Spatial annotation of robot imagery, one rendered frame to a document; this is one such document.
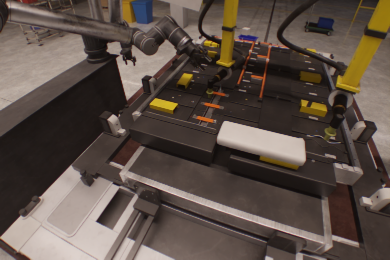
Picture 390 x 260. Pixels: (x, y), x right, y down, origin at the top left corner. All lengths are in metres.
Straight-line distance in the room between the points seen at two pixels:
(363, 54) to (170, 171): 0.87
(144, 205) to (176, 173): 0.21
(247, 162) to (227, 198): 0.17
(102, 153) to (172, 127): 0.48
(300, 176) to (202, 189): 0.40
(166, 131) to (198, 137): 0.16
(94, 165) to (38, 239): 0.40
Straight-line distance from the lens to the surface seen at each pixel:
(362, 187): 1.32
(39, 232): 1.20
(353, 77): 0.87
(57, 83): 2.10
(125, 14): 7.39
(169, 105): 1.21
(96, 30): 1.27
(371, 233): 1.20
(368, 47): 0.84
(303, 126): 1.27
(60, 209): 1.20
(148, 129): 0.98
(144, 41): 1.20
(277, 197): 0.93
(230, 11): 1.07
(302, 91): 1.60
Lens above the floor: 1.77
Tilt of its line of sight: 40 degrees down
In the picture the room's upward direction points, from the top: straight up
